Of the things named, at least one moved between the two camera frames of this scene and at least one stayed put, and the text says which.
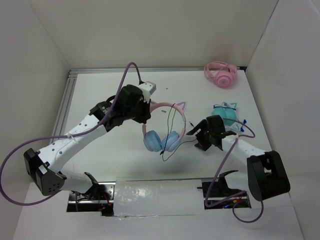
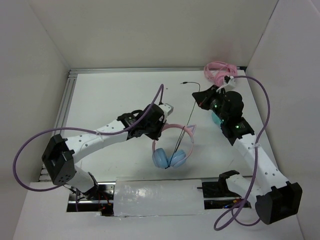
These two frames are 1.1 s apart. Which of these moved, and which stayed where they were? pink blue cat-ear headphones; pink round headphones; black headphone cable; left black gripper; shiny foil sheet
Moved: pink blue cat-ear headphones; black headphone cable; left black gripper
Stayed: pink round headphones; shiny foil sheet
